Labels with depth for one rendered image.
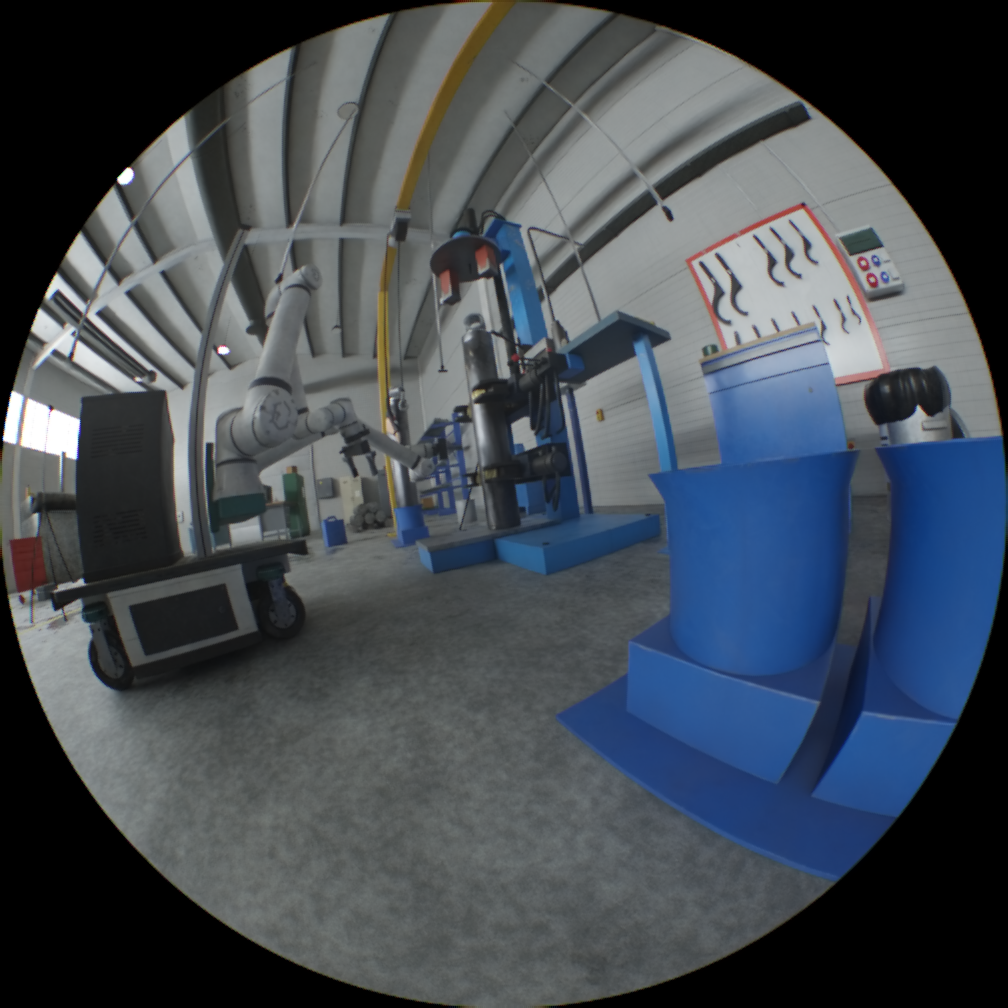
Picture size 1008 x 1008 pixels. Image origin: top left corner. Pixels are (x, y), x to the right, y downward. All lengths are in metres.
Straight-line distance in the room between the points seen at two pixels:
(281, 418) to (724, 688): 1.05
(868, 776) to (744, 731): 0.18
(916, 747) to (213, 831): 0.77
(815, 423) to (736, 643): 1.35
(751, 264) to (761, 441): 1.96
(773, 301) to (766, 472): 2.78
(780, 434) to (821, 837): 1.50
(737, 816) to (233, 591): 1.11
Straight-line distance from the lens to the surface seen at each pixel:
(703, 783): 0.44
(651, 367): 1.44
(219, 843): 0.56
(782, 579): 0.32
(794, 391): 1.64
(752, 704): 0.38
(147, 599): 1.01
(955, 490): 0.33
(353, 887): 0.44
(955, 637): 0.36
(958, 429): 1.99
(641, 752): 0.46
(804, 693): 0.36
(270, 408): 0.91
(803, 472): 0.30
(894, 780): 0.44
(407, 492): 2.98
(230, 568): 0.98
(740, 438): 1.69
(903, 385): 1.69
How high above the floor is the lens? 0.37
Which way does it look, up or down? 2 degrees down
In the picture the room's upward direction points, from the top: 8 degrees counter-clockwise
